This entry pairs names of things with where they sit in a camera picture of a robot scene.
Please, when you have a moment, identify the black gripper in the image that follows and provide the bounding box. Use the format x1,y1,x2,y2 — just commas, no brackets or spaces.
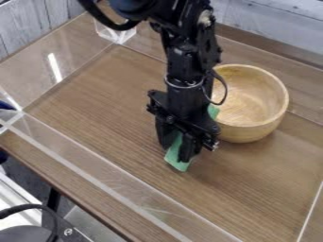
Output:
147,90,219,163

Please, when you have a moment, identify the green rectangular block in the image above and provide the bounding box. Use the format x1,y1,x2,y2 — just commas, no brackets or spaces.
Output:
165,104,219,172

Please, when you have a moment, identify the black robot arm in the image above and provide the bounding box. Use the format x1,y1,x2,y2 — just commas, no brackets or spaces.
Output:
78,0,223,164

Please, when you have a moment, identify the wooden bowl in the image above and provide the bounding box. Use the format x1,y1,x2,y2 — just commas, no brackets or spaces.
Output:
215,63,290,144

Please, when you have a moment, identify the black table leg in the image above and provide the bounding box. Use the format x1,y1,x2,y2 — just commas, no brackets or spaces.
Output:
47,188,62,212

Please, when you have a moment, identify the clear acrylic corner bracket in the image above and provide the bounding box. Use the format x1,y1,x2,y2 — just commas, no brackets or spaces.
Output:
95,20,137,44

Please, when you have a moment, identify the clear acrylic tray wall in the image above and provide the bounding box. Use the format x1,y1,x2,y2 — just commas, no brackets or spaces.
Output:
0,86,242,242

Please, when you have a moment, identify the black cable loop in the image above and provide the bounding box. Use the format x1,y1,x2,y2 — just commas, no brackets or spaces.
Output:
0,203,59,242

